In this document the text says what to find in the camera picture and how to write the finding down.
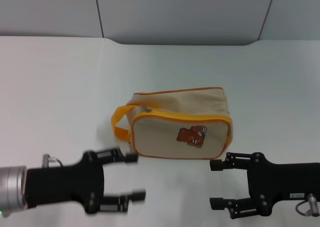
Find left gripper cable with plug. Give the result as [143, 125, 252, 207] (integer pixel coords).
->
[41, 153, 65, 168]

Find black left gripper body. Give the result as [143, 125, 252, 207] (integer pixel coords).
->
[25, 151, 106, 215]

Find beige food bag orange trim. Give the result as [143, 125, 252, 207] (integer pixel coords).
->
[110, 86, 235, 160]

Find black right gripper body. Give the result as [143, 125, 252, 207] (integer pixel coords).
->
[245, 151, 320, 217]

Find right gripper cable with plug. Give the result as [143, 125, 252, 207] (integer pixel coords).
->
[294, 193, 320, 217]

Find gripper cable with plug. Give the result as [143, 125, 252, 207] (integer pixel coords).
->
[41, 153, 65, 168]
[294, 193, 320, 217]

